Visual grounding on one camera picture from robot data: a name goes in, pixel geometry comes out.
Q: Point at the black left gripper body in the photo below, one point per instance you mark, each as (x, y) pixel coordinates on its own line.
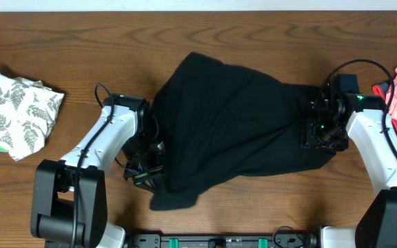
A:
(145, 164)

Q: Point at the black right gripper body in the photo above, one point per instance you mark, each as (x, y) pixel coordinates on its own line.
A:
(324, 135)

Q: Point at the black t-shirt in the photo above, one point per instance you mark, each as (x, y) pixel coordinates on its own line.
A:
(220, 121)

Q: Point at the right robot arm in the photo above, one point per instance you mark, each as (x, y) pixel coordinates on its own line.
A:
(370, 129)

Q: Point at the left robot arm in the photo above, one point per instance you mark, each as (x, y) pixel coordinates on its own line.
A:
(69, 207)

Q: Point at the white fern-print fabric bag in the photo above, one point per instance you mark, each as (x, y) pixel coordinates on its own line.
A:
(28, 113)

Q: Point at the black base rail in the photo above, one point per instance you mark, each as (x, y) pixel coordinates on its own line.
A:
(281, 238)

